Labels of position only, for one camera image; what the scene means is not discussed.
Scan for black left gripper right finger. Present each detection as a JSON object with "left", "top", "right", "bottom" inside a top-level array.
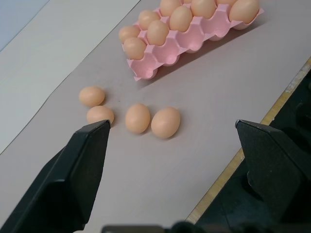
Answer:
[{"left": 235, "top": 119, "right": 311, "bottom": 208}]

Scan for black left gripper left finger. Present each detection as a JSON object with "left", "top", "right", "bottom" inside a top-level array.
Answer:
[{"left": 0, "top": 119, "right": 112, "bottom": 233}]

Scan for pink plastic egg tray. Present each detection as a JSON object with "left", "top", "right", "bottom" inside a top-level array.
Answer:
[{"left": 121, "top": 0, "right": 265, "bottom": 82}]

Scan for tan egg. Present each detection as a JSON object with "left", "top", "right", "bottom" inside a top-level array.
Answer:
[
  {"left": 125, "top": 103, "right": 151, "bottom": 134},
  {"left": 147, "top": 19, "right": 170, "bottom": 46},
  {"left": 229, "top": 0, "right": 260, "bottom": 24},
  {"left": 151, "top": 107, "right": 181, "bottom": 139},
  {"left": 169, "top": 5, "right": 193, "bottom": 32},
  {"left": 78, "top": 86, "right": 106, "bottom": 107},
  {"left": 86, "top": 105, "right": 115, "bottom": 127},
  {"left": 138, "top": 10, "right": 161, "bottom": 31},
  {"left": 123, "top": 37, "right": 147, "bottom": 61},
  {"left": 159, "top": 0, "right": 183, "bottom": 17},
  {"left": 190, "top": 0, "right": 217, "bottom": 20},
  {"left": 118, "top": 25, "right": 141, "bottom": 44}
]

